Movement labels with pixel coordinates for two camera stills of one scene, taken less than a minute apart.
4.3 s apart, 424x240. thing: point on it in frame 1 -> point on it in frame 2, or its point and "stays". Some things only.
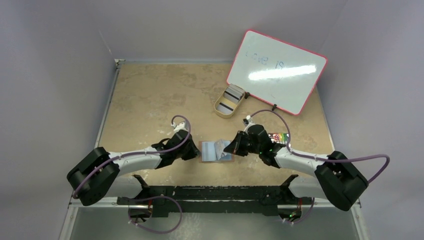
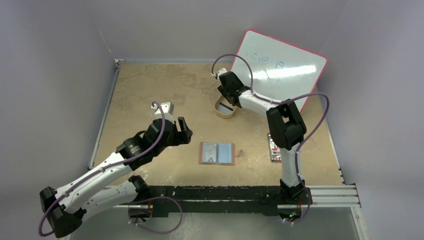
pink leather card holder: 212,151 stays
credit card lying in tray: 224,108 stays
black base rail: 268,200 stays
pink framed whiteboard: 282,73 stays
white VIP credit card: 220,145 -> 209,152
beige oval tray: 221,99 stays
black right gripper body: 241,143 -> 230,94
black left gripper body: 189,153 -> 177,138
